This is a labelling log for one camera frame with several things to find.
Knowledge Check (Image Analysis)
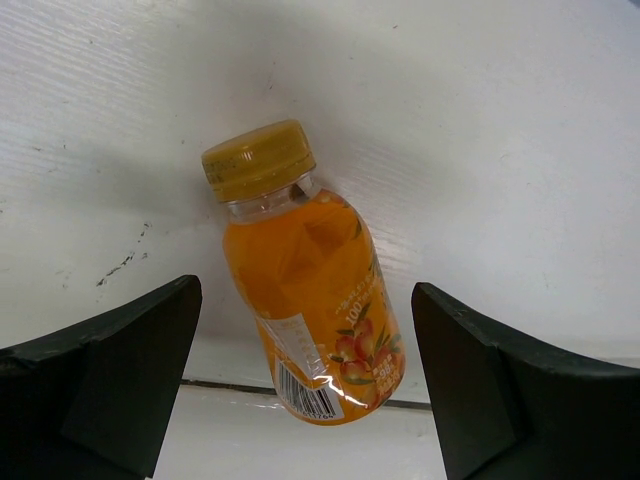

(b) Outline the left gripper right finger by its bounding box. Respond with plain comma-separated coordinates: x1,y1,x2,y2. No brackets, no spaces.
411,283,639,479

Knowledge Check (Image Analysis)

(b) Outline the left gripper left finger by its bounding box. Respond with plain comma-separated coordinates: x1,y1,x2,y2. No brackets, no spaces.
1,275,202,479

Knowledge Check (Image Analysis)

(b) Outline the orange juice bottle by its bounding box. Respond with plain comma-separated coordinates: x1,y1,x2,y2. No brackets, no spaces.
201,120,406,426

